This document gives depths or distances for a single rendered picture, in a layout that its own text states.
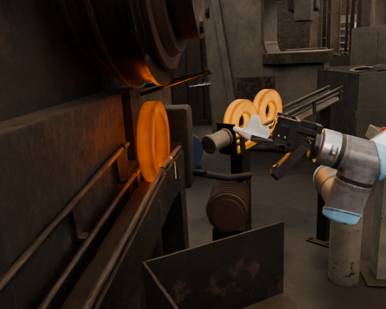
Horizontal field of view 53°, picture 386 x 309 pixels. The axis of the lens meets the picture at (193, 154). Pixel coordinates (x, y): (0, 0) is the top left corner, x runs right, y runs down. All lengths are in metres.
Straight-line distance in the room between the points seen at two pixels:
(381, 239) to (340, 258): 0.18
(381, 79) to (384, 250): 1.48
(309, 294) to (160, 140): 0.97
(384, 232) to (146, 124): 1.17
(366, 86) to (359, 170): 1.92
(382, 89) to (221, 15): 1.50
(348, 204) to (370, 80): 1.95
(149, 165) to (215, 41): 2.86
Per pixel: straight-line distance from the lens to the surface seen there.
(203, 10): 0.92
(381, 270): 1.80
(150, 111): 0.83
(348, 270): 1.71
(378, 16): 9.71
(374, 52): 5.10
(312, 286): 1.73
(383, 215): 1.69
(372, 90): 2.92
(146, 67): 0.73
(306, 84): 3.45
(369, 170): 1.01
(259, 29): 3.51
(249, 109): 1.32
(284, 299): 0.59
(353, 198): 1.02
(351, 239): 1.65
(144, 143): 0.81
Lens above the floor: 0.95
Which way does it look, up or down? 15 degrees down
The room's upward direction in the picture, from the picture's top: 3 degrees counter-clockwise
